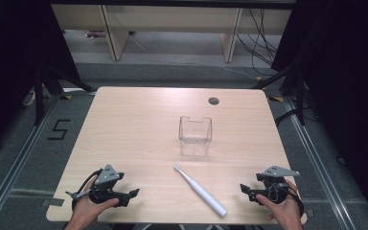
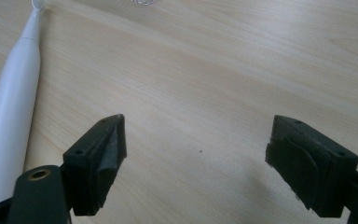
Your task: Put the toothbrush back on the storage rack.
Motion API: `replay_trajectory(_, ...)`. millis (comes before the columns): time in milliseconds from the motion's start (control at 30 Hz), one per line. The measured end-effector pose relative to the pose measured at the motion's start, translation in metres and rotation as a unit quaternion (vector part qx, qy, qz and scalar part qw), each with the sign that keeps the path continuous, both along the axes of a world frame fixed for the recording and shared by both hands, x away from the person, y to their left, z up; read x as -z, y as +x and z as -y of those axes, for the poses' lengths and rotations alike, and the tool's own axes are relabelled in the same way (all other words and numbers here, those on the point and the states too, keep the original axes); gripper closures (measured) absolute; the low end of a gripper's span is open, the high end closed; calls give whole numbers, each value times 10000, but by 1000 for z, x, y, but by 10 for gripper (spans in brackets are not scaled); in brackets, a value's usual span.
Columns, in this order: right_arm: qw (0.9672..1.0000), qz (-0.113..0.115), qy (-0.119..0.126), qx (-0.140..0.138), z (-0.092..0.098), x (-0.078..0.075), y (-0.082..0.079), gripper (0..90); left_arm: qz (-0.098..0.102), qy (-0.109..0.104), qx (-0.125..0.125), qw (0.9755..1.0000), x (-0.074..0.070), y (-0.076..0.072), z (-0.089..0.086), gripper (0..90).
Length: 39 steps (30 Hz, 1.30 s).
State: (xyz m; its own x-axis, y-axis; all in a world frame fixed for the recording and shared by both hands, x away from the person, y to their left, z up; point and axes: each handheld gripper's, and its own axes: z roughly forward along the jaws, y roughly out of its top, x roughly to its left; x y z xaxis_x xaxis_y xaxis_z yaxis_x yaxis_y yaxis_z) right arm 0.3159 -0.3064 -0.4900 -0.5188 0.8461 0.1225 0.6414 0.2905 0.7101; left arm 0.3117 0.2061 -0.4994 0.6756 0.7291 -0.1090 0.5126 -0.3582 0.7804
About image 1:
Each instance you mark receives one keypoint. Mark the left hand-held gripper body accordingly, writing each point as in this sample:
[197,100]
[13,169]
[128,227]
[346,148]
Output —
[103,191]

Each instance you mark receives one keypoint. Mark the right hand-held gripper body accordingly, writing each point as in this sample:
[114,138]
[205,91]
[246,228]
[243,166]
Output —
[274,188]

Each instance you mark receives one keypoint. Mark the white electric toothbrush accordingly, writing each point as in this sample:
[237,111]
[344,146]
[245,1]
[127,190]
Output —
[204,195]

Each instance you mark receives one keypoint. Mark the clear plastic container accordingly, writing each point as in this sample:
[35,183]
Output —
[195,147]

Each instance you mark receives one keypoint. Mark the person's left hand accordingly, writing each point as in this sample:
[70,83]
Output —
[86,209]

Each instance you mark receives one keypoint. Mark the person's right hand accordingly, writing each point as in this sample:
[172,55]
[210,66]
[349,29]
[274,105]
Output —
[287,212]

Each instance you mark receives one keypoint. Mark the grey floor tape patch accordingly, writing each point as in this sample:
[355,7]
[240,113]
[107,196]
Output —
[53,202]

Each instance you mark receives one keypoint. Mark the black metal stand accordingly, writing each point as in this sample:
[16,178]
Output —
[39,96]
[300,96]

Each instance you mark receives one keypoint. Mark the dark curtain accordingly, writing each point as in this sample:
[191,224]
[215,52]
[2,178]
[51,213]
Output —
[348,80]
[9,64]

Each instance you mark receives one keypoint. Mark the small pink object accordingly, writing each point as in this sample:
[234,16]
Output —
[95,34]

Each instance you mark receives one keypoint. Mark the light wooden desk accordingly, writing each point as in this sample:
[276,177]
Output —
[172,19]

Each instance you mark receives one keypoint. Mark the metal floor rail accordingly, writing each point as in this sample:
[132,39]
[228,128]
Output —
[16,166]
[316,166]

